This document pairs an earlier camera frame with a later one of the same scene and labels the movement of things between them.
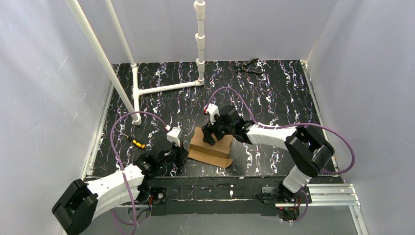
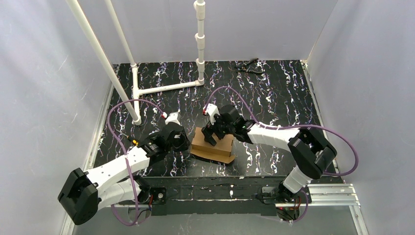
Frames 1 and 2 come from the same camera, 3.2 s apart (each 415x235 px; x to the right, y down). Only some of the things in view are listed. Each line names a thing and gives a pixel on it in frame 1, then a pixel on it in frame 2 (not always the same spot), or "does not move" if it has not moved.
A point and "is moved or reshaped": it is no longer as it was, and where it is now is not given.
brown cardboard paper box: (217, 154) is moved or reshaped
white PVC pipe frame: (200, 40) does not move
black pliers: (244, 65) does not move
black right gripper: (212, 129) does not move
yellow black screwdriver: (135, 142) does not move
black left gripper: (176, 154) -> (183, 141)
